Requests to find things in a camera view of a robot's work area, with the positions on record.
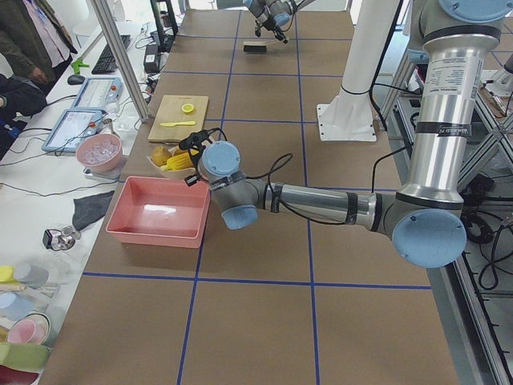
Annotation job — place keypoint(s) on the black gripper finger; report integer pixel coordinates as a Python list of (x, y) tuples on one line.
[(280, 35)]

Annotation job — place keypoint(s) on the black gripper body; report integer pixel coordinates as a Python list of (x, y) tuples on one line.
[(195, 160), (268, 25)]

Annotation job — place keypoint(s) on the yellow toy corn cob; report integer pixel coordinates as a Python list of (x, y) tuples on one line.
[(177, 163)]

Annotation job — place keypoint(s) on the wooden hand brush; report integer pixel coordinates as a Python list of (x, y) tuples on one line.
[(257, 46)]

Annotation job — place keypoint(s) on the beige plastic dustpan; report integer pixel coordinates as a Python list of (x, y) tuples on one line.
[(175, 175)]

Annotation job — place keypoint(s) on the brown toy potato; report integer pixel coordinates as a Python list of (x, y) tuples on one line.
[(160, 155)]

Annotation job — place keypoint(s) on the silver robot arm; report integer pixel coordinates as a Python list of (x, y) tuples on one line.
[(274, 14), (422, 218)]

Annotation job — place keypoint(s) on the pink plastic bin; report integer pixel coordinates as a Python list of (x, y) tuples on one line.
[(159, 211)]

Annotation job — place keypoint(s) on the yellow plastic knife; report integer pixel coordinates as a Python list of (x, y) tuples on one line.
[(178, 123)]

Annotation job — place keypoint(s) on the wooden cutting board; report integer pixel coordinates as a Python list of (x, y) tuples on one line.
[(170, 111)]

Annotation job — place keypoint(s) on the yellow lemon slice toy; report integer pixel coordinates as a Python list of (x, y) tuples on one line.
[(188, 108)]

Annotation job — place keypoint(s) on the pink bowl with ice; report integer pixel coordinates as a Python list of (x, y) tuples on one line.
[(100, 153)]

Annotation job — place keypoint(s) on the upper blue teach pendant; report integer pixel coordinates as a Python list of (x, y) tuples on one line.
[(97, 92)]

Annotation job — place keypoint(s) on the blue teach pendant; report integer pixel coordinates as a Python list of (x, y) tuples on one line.
[(72, 128), (97, 92)]

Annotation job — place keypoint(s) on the black keyboard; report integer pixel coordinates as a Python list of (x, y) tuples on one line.
[(106, 64)]

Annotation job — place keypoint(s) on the lower blue teach pendant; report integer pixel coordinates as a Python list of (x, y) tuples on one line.
[(72, 128)]

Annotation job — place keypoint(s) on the grey cloth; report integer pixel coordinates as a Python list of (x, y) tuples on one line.
[(90, 209)]

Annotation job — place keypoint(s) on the black computer mouse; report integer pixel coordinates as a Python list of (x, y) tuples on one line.
[(75, 80)]

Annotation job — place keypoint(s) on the standing person in coat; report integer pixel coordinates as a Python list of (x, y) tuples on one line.
[(35, 42)]

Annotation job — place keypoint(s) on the stack of coloured cups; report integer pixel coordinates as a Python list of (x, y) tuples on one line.
[(23, 332)]

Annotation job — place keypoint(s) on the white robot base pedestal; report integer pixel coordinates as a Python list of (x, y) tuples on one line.
[(349, 116)]

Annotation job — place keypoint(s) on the aluminium frame post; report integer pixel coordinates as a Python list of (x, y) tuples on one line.
[(108, 25)]

